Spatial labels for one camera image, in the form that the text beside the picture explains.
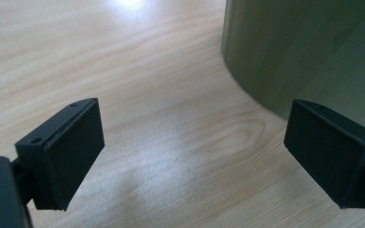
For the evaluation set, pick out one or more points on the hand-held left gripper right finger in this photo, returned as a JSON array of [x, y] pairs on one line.
[[332, 155]]

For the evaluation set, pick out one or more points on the olive green trash bin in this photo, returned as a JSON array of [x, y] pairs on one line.
[[297, 47]]

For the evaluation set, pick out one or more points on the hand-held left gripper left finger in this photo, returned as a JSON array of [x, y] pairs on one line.
[[66, 152]]

